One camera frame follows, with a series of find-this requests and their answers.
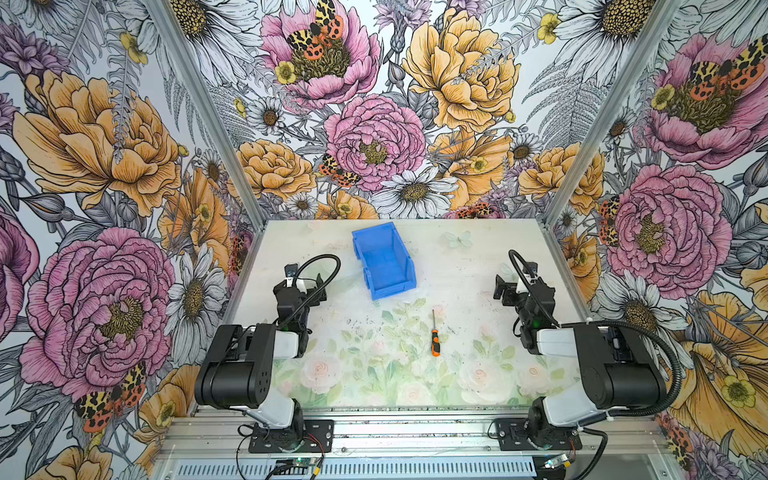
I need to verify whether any orange black screwdriver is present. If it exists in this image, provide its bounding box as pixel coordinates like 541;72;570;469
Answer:
431;310;441;357

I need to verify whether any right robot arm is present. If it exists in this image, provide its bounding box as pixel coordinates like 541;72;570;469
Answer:
493;263;667;450

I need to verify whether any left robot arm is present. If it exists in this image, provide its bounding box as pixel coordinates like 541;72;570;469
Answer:
194;263;327;453

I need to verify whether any blue plastic bin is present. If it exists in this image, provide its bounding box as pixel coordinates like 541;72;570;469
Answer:
352;222;417;301

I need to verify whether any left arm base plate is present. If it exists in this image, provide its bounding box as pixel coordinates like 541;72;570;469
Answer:
247;420;336;454

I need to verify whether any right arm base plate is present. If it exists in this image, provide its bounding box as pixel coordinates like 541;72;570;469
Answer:
490;417;582;451

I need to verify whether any aluminium front rail frame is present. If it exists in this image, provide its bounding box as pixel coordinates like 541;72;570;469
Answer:
149;406;685;480

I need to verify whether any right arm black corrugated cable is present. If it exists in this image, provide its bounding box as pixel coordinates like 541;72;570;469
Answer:
508;249;684;418

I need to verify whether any right aluminium corner post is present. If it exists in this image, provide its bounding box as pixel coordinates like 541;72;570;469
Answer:
541;0;681;228

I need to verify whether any aluminium corner post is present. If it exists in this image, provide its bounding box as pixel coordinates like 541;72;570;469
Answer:
541;0;681;228
147;1;265;234

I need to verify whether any left aluminium corner post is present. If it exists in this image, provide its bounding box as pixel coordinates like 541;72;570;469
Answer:
147;1;265;234

